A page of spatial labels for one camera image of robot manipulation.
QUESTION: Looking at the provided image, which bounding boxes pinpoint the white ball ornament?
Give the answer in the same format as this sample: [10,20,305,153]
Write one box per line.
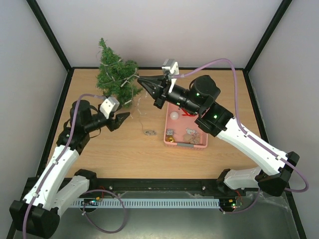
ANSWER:
[169,111,179,120]

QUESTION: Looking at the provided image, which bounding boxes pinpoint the clear plastic battery box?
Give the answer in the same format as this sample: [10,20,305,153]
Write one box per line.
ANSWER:
[143,129,157,136]

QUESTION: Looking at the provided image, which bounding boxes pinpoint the clear wire fairy lights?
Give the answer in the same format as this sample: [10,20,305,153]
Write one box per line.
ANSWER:
[96,48,150,132]

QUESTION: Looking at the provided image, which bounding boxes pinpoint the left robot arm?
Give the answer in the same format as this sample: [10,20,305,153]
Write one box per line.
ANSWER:
[9,97,130,239]

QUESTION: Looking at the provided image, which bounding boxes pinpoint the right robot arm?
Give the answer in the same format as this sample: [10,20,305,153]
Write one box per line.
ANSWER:
[138,75,300,197]

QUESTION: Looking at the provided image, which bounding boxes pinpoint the round wooden tree base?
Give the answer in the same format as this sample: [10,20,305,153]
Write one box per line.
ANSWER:
[122,101,138,115]

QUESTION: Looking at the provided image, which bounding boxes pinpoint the small green christmas tree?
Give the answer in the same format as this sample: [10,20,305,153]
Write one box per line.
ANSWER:
[96,37,143,109]

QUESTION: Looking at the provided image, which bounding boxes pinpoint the red bow ornament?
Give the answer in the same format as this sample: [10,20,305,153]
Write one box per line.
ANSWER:
[182,109,196,117]

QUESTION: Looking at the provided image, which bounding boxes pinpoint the silver glitter gift ornament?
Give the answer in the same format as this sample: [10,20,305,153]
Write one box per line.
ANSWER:
[166,129,174,136]

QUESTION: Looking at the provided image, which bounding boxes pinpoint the pink perforated plastic basket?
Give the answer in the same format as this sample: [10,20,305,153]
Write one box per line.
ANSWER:
[163,103,208,150]

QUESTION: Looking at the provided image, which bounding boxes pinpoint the silver star ornament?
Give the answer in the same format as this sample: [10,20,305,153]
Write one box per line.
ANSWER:
[185,128,197,134]

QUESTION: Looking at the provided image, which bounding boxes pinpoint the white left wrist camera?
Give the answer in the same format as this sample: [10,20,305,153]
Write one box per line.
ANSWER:
[99,97,120,119]

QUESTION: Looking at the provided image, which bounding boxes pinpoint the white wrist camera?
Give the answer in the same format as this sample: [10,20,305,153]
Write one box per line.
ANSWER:
[99,97,120,119]
[161,59,179,80]

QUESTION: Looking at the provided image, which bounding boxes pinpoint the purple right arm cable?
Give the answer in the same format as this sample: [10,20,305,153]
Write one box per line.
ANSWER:
[176,58,309,192]

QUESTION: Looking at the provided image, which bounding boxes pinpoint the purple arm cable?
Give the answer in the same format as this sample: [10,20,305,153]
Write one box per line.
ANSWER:
[22,93,107,239]
[176,58,309,192]

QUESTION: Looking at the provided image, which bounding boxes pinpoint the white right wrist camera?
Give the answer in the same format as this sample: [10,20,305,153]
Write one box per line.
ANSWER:
[161,59,179,80]

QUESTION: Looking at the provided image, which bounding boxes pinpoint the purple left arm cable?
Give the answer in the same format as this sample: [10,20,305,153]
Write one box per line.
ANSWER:
[22,93,107,239]

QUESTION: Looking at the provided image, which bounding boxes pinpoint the black enclosure frame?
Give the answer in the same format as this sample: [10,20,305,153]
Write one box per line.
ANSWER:
[7,0,308,239]

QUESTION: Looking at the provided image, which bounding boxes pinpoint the light blue cable duct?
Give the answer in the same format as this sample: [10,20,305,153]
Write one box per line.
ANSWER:
[69,198,220,208]

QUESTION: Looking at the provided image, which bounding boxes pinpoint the black aluminium mounting rail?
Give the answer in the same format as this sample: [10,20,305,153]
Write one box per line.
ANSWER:
[97,178,246,197]

